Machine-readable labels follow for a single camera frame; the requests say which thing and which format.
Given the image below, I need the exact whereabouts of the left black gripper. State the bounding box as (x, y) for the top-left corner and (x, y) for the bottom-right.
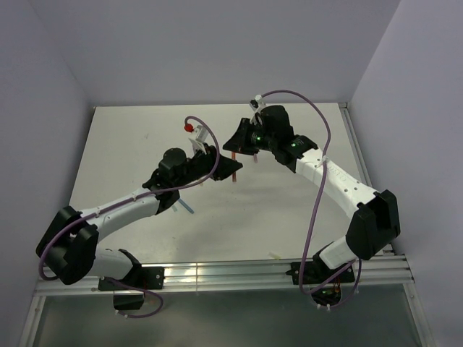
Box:
(174, 143), (242, 189)

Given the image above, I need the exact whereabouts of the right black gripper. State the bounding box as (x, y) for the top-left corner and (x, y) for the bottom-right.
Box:
(222, 119), (276, 156)

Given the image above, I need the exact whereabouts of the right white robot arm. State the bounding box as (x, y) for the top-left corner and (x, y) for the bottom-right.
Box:
(223, 106), (400, 282)

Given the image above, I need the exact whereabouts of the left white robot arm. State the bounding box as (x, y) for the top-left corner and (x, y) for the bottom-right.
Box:
(36, 146), (243, 288)

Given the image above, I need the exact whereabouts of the blue pen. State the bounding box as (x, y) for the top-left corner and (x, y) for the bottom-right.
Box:
(178, 199), (195, 214)

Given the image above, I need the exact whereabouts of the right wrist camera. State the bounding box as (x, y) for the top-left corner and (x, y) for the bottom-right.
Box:
(249, 94), (267, 118)

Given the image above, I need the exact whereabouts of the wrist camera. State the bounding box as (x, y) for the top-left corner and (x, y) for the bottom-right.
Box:
(249, 94), (267, 118)
(184, 123), (209, 153)

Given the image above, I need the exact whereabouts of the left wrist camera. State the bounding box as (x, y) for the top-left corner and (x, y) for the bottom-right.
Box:
(184, 123), (209, 153)

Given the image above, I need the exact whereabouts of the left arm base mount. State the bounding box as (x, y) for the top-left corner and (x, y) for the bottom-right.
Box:
(98, 266), (165, 319)

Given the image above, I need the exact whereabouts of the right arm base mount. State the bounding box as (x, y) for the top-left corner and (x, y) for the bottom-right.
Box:
(285, 251), (356, 309)

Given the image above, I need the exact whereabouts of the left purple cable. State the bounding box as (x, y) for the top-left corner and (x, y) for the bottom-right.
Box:
(38, 115), (221, 282)

